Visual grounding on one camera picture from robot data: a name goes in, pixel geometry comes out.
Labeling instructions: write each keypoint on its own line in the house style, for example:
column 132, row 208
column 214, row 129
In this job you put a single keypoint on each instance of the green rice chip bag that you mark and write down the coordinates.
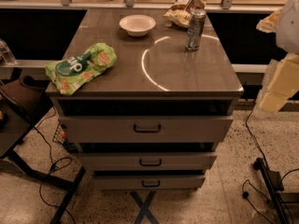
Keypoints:
column 71, row 74

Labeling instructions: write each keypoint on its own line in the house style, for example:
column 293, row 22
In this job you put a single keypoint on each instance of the blue tape cross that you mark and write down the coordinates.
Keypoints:
column 144, row 207

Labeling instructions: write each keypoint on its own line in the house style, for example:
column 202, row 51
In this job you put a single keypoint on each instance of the middle drawer black handle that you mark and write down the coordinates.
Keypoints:
column 150, row 163

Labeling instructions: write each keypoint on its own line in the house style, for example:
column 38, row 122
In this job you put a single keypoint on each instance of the bottom drawer black handle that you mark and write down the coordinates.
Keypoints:
column 151, row 184

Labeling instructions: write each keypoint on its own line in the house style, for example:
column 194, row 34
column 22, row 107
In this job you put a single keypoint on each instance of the dark side table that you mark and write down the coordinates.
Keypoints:
column 24, row 103

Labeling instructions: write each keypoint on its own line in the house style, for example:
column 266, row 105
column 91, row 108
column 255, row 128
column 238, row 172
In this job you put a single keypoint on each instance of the black stand with cables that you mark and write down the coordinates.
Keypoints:
column 278, row 197

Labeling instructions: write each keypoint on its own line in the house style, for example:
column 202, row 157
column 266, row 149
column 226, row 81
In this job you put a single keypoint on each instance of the clear plastic water bottle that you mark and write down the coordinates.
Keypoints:
column 6, row 53

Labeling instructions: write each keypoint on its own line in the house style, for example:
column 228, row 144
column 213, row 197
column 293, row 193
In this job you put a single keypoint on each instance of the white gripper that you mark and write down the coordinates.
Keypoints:
column 290, row 28

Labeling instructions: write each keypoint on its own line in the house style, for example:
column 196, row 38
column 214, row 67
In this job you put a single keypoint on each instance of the top drawer black handle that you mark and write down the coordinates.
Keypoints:
column 155, row 129

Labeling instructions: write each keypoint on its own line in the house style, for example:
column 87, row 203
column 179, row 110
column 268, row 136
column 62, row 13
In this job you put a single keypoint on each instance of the grey drawer cabinet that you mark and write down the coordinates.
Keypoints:
column 155, row 80

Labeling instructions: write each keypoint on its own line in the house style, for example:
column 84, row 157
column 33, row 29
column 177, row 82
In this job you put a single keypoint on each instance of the drawer black handle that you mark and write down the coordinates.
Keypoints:
column 155, row 129
column 151, row 184
column 150, row 163

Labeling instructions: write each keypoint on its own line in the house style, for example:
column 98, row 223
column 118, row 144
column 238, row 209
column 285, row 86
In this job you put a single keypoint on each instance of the silver redbull can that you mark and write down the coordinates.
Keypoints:
column 195, row 29

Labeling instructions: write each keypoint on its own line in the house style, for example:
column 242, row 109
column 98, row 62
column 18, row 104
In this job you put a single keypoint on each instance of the yellow brown chip bag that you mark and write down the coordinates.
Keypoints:
column 180, row 12

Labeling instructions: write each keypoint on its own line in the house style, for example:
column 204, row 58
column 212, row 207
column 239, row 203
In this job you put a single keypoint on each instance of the white bowl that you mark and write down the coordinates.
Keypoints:
column 137, row 25

